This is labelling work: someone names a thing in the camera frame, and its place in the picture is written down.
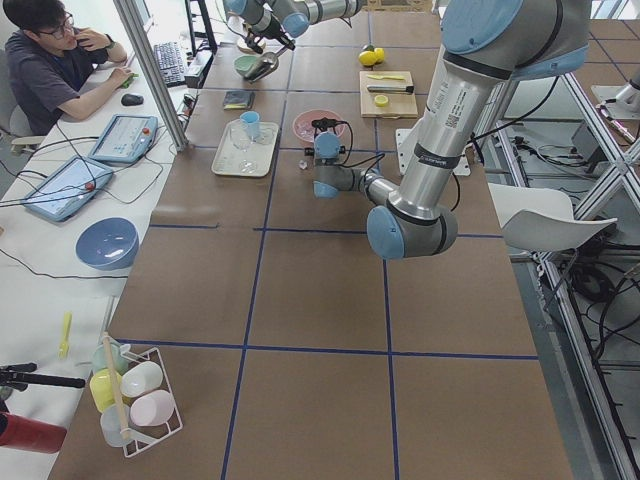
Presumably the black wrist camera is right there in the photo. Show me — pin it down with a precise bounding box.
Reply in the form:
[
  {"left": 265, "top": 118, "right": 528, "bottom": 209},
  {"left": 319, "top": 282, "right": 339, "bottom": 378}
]
[{"left": 311, "top": 117, "right": 346, "bottom": 137}]

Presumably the light blue cup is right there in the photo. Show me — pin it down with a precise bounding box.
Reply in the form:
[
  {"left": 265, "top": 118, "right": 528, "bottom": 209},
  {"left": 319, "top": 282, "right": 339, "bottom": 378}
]
[{"left": 240, "top": 111, "right": 261, "bottom": 141}]

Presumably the pink cup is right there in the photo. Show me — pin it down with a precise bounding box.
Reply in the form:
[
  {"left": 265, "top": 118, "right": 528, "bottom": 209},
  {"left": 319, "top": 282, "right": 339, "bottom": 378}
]
[{"left": 130, "top": 390, "right": 175, "bottom": 427}]

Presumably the wooden cutting board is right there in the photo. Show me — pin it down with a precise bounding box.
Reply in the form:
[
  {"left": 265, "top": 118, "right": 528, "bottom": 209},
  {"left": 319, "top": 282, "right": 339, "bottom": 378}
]
[{"left": 359, "top": 71, "right": 418, "bottom": 119}]

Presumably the mint green bowl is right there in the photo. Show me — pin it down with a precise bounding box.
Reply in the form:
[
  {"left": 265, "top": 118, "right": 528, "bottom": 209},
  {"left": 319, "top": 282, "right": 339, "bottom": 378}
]
[{"left": 234, "top": 55, "right": 261, "bottom": 81}]

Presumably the yellow cup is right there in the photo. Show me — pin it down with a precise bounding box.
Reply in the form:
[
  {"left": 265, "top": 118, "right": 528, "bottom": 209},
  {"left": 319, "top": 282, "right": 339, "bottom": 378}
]
[{"left": 89, "top": 368, "right": 115, "bottom": 413}]

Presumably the silver black knife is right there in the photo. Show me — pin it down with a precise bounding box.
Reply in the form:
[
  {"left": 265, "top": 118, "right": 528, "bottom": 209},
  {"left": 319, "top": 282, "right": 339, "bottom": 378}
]
[{"left": 366, "top": 85, "right": 414, "bottom": 94}]

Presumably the yellow plastic knife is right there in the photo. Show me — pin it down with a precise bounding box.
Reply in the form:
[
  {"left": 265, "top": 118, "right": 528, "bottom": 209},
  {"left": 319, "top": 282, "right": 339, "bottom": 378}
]
[{"left": 366, "top": 74, "right": 405, "bottom": 81}]

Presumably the black computer mouse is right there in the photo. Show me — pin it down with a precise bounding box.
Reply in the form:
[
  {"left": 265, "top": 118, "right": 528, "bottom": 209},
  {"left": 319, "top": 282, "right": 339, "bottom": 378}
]
[{"left": 121, "top": 93, "right": 144, "bottom": 107}]

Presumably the clear ice cube pile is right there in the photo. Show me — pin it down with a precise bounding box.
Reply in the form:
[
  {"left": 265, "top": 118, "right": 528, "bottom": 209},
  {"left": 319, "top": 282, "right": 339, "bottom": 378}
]
[{"left": 295, "top": 119, "right": 315, "bottom": 143}]

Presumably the black keyboard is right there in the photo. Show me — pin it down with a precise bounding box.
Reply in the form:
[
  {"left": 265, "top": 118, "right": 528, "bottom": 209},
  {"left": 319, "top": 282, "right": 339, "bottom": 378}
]
[{"left": 153, "top": 42, "right": 186, "bottom": 87}]

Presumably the pink bowl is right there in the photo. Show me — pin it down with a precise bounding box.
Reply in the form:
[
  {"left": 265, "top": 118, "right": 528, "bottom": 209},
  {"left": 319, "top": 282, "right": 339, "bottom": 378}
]
[{"left": 292, "top": 109, "right": 347, "bottom": 147}]

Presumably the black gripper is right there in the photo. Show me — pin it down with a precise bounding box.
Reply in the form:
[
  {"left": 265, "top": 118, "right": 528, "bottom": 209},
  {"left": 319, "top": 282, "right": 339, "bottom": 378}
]
[{"left": 247, "top": 17, "right": 295, "bottom": 50}]

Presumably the blue bowl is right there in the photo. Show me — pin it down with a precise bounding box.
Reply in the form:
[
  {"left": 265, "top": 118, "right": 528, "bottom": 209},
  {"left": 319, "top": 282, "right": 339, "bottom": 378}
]
[{"left": 75, "top": 217, "right": 139, "bottom": 271}]

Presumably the white cup rack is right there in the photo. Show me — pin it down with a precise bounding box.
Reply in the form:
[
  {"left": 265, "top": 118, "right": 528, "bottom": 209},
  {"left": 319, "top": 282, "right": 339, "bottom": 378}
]
[{"left": 89, "top": 333, "right": 183, "bottom": 458}]

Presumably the white serving tray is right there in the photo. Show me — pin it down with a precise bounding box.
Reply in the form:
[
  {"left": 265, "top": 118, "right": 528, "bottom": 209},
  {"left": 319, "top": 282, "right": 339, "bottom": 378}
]
[{"left": 211, "top": 120, "right": 280, "bottom": 178}]

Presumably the metal ice scoop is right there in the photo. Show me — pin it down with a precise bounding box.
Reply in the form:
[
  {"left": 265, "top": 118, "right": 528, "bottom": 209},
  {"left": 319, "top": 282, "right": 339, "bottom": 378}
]
[{"left": 244, "top": 46, "right": 288, "bottom": 83}]

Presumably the yellow plastic fork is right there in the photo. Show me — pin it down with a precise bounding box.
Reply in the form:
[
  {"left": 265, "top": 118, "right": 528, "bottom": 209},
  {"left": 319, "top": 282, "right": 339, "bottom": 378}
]
[{"left": 58, "top": 311, "right": 73, "bottom": 359}]

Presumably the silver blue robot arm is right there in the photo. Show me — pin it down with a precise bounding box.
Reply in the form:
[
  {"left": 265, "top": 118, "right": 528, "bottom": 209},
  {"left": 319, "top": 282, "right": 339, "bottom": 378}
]
[
  {"left": 226, "top": 0, "right": 363, "bottom": 53},
  {"left": 313, "top": 1, "right": 591, "bottom": 260}
]

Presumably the clear wine glass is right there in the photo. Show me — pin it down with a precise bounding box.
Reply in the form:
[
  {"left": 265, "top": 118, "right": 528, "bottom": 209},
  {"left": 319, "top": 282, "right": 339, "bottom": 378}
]
[{"left": 229, "top": 120, "right": 256, "bottom": 174}]

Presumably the white cup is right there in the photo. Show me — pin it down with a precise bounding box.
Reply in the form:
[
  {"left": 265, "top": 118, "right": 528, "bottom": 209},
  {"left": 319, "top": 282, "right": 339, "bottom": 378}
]
[{"left": 120, "top": 361, "right": 163, "bottom": 398}]

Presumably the yellow lemon half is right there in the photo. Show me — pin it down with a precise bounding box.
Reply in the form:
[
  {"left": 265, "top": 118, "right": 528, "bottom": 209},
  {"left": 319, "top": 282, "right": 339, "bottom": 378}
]
[{"left": 374, "top": 94, "right": 390, "bottom": 108}]

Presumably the wooden mug tree stand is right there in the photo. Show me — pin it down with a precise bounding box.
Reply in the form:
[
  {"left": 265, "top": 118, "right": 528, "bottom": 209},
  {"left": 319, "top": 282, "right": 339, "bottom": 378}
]
[{"left": 225, "top": 15, "right": 255, "bottom": 54}]

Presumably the blue teach pendant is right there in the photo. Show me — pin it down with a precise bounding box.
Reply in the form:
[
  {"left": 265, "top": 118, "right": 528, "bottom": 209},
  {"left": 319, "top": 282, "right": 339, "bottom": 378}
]
[
  {"left": 20, "top": 156, "right": 114, "bottom": 222},
  {"left": 89, "top": 114, "right": 159, "bottom": 165}
]

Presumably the dark grey folded cloth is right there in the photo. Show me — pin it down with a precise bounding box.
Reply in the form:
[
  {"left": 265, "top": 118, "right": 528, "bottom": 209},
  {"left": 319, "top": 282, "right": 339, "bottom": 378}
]
[{"left": 223, "top": 90, "right": 255, "bottom": 110}]

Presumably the white chair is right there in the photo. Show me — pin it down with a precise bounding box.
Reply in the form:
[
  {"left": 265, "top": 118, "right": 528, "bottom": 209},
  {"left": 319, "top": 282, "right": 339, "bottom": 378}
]
[{"left": 488, "top": 183, "right": 618, "bottom": 252}]

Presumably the person in dark shirt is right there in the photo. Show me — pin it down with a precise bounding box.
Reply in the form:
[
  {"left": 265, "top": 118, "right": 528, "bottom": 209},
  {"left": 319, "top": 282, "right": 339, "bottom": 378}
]
[{"left": 2, "top": 0, "right": 133, "bottom": 135}]

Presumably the red bottle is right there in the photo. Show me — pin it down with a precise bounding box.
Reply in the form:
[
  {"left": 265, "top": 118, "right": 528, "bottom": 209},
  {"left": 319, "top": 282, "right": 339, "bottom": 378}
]
[{"left": 1, "top": 412, "right": 67, "bottom": 454}]

